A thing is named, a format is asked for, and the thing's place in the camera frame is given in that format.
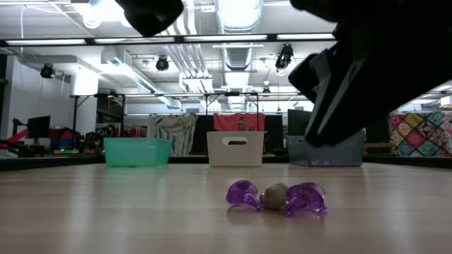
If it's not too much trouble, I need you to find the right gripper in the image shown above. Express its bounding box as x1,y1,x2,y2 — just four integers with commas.
287,0,452,147

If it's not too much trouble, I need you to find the purple plastic witch hat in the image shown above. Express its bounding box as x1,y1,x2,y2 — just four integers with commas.
225,180,266,212
282,181,328,218

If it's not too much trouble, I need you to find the olive round ball toy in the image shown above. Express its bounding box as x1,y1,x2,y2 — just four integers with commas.
260,183,288,211

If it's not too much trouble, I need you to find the black flat panel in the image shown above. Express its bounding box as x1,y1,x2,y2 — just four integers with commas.
365,118,390,144
264,114,285,153

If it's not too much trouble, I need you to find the black computer monitor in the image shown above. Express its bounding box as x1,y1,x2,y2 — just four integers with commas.
26,115,52,140
287,109,312,137

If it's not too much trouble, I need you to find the grey translucent plastic bin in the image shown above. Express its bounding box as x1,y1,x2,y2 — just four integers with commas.
286,128,365,167

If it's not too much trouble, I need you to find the colourful patchwork quilt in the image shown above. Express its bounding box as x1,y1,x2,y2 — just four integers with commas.
386,111,452,158

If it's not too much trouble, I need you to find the orange cloth panel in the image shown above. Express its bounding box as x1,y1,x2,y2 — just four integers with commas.
213,112,266,133

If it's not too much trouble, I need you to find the white plastic bin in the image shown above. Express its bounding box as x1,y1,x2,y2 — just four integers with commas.
206,131,265,167

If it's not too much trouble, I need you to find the white patterned cloth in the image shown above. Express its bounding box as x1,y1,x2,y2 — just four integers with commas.
147,113,198,157

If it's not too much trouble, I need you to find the teal plastic bin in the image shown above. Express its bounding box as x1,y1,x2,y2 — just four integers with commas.
103,137,172,168

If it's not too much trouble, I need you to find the red machine part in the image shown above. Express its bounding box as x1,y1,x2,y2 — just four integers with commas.
0,129,29,149

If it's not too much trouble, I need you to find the black ceiling camera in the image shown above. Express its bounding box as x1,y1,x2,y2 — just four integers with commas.
40,63,57,80
155,56,170,72
274,43,295,71

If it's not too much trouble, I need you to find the black overhead frame bar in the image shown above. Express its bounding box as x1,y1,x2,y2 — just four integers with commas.
0,31,336,46

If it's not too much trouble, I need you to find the silver ceiling air duct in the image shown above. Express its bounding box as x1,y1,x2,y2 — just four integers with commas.
213,0,265,71

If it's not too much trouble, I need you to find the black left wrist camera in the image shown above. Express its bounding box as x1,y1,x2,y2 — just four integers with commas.
114,0,185,38

